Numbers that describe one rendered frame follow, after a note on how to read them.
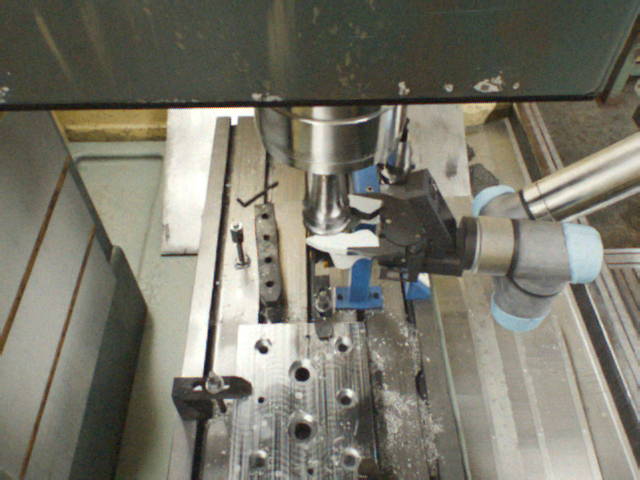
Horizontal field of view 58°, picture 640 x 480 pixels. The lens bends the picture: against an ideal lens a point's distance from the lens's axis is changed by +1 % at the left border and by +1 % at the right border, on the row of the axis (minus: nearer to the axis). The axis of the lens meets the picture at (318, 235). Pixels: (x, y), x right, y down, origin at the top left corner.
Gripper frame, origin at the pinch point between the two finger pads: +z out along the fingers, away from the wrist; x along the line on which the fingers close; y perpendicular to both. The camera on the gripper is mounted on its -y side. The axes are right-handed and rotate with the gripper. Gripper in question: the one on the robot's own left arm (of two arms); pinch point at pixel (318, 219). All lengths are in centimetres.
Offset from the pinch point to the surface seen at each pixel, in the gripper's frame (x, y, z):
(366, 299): 15.7, 42.2, -8.4
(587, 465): -5, 64, -56
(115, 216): 59, 77, 69
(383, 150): -5.1, -17.5, -7.0
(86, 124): 89, 67, 86
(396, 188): 19.1, 12.8, -11.0
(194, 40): -13.7, -33.9, 7.2
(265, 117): -5.6, -20.9, 4.5
